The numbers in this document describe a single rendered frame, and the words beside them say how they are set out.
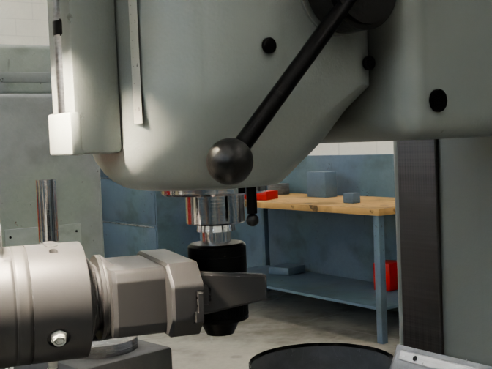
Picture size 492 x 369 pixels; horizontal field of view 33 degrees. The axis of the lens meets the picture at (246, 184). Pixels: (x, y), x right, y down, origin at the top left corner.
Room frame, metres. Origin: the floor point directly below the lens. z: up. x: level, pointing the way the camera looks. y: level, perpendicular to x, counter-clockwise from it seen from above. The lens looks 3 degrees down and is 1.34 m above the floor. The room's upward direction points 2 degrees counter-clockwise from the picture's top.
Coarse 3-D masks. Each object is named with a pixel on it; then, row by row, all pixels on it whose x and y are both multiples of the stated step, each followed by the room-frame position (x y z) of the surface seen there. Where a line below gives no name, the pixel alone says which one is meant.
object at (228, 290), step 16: (208, 272) 0.63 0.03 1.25; (224, 272) 0.64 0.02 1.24; (240, 272) 0.65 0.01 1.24; (208, 288) 0.62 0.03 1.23; (224, 288) 0.63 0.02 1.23; (240, 288) 0.64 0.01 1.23; (256, 288) 0.64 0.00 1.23; (208, 304) 0.62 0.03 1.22; (224, 304) 0.63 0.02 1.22; (240, 304) 0.64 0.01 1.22
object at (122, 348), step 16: (96, 352) 0.89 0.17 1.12; (112, 352) 0.90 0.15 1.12; (128, 352) 0.91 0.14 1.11; (144, 352) 0.91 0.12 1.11; (160, 352) 0.92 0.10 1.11; (0, 368) 0.99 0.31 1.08; (16, 368) 0.96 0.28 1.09; (32, 368) 0.93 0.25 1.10; (48, 368) 0.90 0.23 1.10; (64, 368) 0.88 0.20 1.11; (80, 368) 0.86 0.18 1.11; (96, 368) 0.87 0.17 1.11; (112, 368) 0.88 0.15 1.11; (128, 368) 0.89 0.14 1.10; (144, 368) 0.91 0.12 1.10; (160, 368) 0.92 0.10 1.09
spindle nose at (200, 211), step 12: (192, 204) 0.65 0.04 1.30; (204, 204) 0.64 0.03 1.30; (216, 204) 0.64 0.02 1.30; (228, 204) 0.65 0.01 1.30; (240, 204) 0.65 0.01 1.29; (192, 216) 0.65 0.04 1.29; (204, 216) 0.64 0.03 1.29; (216, 216) 0.64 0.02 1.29; (228, 216) 0.65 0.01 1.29; (240, 216) 0.65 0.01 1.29
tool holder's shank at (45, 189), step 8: (40, 184) 1.00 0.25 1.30; (48, 184) 1.00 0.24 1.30; (40, 192) 1.00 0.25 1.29; (48, 192) 1.00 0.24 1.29; (40, 200) 1.00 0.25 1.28; (48, 200) 1.00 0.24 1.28; (56, 200) 1.01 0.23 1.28; (40, 208) 1.00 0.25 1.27; (48, 208) 1.00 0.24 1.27; (56, 208) 1.01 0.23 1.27; (40, 216) 1.00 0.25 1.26; (48, 216) 1.00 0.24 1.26; (56, 216) 1.01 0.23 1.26; (40, 224) 1.00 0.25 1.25; (48, 224) 1.00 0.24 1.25; (56, 224) 1.01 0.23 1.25; (40, 232) 1.00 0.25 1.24; (48, 232) 1.00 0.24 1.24; (56, 232) 1.01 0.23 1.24; (40, 240) 1.00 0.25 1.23; (48, 240) 1.00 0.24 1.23; (56, 240) 1.01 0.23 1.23
